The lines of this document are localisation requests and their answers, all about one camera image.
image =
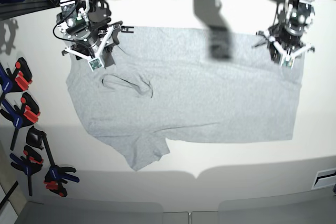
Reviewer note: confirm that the lower left blue clamp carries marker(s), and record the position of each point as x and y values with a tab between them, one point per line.
30	164

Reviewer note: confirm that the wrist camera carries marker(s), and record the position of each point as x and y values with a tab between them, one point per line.
95	63
287	61

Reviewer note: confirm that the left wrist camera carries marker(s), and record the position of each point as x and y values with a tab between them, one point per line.
287	61

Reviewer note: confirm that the blue bar clamp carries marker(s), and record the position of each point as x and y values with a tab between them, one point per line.
16	81
26	115

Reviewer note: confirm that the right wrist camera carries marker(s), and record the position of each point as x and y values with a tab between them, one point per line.
95	63

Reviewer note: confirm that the long black bar clamp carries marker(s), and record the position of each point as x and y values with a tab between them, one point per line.
56	176

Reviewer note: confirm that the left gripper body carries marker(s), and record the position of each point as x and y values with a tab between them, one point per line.
285	43

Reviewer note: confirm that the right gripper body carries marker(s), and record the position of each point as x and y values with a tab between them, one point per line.
90	38

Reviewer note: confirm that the grey T-shirt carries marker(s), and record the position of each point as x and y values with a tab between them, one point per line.
203	86

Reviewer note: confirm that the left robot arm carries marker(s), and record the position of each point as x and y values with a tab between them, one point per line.
297	16

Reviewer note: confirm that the black strip at edge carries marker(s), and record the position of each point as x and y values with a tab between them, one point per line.
9	193

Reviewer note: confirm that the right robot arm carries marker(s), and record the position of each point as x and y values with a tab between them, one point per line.
87	10

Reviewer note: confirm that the top blue bar clamp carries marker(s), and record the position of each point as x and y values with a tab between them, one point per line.
16	81

